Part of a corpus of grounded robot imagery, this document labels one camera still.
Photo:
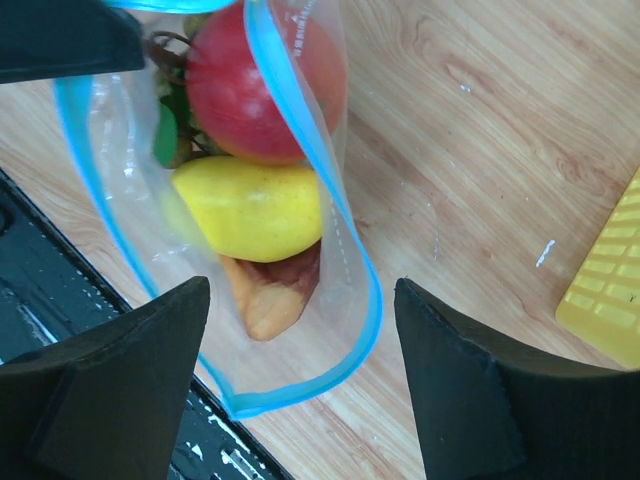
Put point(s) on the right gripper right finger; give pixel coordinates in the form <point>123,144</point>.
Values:
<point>488,406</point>

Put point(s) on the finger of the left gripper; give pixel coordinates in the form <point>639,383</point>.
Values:
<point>54,39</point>

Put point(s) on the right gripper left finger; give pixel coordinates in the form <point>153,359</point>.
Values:
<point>107,403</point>

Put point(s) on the longan fruit bunch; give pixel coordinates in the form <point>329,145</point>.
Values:
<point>178,138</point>

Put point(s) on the red toy fruit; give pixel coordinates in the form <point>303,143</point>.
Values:
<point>229,98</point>

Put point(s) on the toy steak slice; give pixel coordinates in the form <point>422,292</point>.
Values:
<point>270,297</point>

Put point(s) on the clear zip top bag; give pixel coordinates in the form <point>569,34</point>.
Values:
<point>221,155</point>

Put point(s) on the yellow toy banana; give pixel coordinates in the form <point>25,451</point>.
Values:
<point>249,211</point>

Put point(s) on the yellow plastic basket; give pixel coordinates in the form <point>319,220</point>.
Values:
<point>601,304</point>

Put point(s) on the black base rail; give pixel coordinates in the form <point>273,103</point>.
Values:
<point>50,293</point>

